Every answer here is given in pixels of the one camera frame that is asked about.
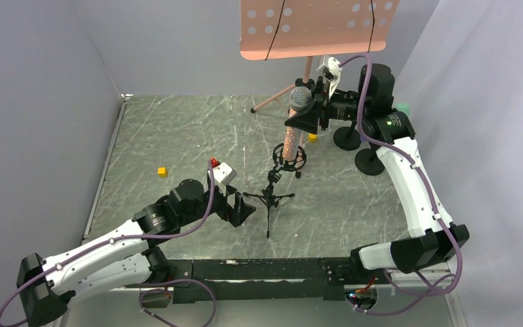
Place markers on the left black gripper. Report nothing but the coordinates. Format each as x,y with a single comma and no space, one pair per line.
233,206

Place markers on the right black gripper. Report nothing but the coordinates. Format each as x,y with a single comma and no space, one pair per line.
323,108

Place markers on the glitter silver-head microphone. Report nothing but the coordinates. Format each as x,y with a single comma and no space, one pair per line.
300,99

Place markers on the black shock-mount tripod stand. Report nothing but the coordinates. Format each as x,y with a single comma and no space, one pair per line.
280,164

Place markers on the black round-base mic stand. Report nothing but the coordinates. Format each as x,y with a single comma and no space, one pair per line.
367,162
347,138

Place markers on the mint green microphone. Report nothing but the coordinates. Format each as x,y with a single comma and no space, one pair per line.
403,107

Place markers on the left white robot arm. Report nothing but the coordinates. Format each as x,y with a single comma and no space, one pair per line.
128,255

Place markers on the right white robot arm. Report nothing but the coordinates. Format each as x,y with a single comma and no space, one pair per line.
433,236

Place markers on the pink music stand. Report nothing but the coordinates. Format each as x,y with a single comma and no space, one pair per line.
284,29

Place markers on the yellow cube left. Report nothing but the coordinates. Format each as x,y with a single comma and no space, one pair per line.
162,172

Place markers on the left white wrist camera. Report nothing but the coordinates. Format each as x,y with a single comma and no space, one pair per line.
224,174

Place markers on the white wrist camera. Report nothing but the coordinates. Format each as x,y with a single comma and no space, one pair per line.
329,68
224,174

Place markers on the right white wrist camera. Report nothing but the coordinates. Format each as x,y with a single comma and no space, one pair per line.
329,68

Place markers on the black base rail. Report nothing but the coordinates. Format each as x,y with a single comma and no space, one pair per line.
260,279

